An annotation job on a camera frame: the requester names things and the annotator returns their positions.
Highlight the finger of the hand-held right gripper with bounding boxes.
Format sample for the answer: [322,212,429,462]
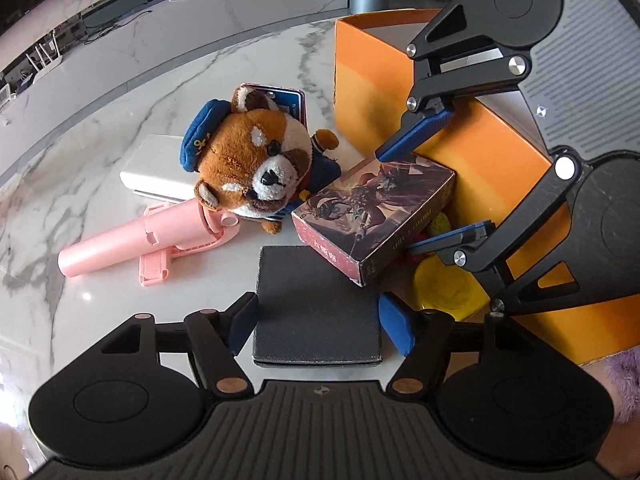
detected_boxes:
[375,2,533,163]
[409,152,583,313]

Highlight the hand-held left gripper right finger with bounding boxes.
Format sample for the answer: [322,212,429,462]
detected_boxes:
[378,292,543,396]

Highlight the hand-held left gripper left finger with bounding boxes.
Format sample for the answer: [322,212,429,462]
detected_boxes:
[97,291,261,395]

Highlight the orange cardboard box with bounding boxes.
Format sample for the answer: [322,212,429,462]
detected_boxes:
[332,8,640,366]

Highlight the dark grey wallet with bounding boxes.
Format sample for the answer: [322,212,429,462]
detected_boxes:
[251,245,383,368]

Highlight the printed card box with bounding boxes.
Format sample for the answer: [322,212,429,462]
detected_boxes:
[291,156,457,288]

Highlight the pink edged blue case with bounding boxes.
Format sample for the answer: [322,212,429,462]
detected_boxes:
[239,82,307,126]

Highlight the pink handheld fan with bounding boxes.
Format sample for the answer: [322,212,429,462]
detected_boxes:
[57,195,241,290]

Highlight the red panda plush toy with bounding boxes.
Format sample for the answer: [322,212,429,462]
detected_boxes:
[179,85,343,236]

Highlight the white power bank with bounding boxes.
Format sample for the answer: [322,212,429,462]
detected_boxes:
[119,132,201,206]

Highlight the yellow green small toy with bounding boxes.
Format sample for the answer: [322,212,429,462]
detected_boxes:
[425,211,451,236]

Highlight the yellow round toy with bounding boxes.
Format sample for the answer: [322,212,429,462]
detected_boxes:
[412,255,488,321]

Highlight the person's purple fleece clothing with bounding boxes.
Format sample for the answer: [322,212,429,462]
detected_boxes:
[580,345,640,476]

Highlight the marble tv console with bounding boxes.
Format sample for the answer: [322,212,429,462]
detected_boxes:
[0,0,351,181]

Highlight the white router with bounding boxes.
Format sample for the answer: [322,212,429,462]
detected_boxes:
[25,35,63,78]

